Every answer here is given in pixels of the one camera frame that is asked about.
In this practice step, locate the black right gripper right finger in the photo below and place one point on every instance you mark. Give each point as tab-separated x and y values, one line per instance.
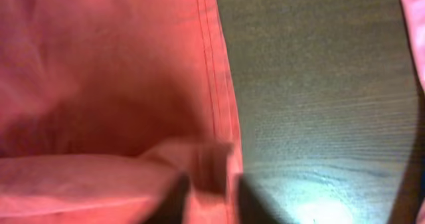
250	208

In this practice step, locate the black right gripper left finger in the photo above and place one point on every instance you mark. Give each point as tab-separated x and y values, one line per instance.
171	209

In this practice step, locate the orange printed t-shirt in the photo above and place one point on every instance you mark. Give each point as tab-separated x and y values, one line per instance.
106	103

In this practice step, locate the pink t-shirt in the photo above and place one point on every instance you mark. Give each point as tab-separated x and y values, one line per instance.
414	17

